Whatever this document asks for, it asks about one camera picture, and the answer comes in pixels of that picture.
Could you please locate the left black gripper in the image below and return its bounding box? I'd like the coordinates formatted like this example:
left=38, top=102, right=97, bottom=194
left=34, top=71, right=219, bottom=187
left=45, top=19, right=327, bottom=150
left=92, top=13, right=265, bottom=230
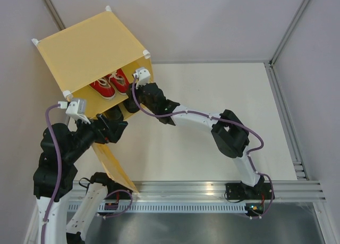
left=64, top=112, right=128, bottom=162

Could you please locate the black loafer shoe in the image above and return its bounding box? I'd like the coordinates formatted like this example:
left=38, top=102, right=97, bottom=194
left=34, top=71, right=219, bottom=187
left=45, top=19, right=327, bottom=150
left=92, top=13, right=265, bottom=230
left=123, top=92, right=140, bottom=114
left=104, top=105, right=124, bottom=121

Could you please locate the red canvas sneaker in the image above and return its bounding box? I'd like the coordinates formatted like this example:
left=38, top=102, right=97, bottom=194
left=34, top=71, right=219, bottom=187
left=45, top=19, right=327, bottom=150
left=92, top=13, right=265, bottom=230
left=89, top=78, right=115, bottom=100
left=106, top=69, right=130, bottom=95

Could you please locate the yellow cabinet door panel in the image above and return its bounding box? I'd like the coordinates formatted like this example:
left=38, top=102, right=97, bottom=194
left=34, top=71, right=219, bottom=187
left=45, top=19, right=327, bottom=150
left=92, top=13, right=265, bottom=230
left=91, top=143, right=139, bottom=193

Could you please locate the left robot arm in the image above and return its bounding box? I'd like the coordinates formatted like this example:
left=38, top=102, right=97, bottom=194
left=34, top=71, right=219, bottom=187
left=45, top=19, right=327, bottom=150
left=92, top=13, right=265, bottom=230
left=33, top=114, right=132, bottom=243

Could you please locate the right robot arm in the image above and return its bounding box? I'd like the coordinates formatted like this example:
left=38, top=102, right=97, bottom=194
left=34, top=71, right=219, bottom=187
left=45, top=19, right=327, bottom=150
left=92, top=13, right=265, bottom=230
left=127, top=81, right=265, bottom=199

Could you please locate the yellow shoe cabinet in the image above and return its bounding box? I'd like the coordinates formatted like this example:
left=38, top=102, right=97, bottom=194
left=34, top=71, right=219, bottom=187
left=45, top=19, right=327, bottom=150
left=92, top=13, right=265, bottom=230
left=32, top=6, right=154, bottom=119

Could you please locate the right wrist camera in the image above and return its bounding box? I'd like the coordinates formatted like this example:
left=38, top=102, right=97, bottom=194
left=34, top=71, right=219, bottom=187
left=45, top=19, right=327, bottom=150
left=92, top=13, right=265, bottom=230
left=133, top=67, right=151, bottom=89

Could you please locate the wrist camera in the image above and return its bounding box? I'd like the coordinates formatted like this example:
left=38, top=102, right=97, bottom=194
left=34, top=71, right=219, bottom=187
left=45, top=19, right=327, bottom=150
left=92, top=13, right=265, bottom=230
left=57, top=98, right=91, bottom=124
left=133, top=67, right=151, bottom=89

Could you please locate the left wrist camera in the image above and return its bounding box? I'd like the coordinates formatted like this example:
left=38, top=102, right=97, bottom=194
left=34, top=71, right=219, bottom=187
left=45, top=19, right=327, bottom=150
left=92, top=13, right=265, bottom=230
left=57, top=98, right=91, bottom=124

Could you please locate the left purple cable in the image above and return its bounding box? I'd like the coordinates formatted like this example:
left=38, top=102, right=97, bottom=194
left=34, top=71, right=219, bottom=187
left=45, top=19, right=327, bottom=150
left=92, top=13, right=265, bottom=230
left=39, top=103, right=64, bottom=244

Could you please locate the white slotted cable duct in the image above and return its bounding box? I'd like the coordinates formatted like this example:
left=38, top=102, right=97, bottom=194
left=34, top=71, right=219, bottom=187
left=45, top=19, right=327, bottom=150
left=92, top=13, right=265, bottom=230
left=67, top=202, right=247, bottom=213

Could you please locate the aluminium frame post left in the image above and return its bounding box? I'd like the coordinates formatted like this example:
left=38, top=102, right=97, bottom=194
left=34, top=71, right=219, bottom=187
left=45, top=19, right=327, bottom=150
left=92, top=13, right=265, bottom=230
left=42, top=0, right=66, bottom=30

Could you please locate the aluminium frame post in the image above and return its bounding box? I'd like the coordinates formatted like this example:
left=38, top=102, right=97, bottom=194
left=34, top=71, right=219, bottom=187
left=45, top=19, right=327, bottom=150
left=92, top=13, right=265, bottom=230
left=42, top=0, right=66, bottom=30
left=268, top=0, right=312, bottom=68

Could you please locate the aluminium front rail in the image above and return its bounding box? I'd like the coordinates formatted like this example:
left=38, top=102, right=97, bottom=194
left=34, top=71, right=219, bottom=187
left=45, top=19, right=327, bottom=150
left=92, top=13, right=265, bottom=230
left=63, top=180, right=327, bottom=202

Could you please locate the aluminium frame post right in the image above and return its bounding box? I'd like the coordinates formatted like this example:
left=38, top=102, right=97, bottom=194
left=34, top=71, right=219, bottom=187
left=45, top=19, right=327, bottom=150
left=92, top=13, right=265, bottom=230
left=268, top=0, right=312, bottom=68

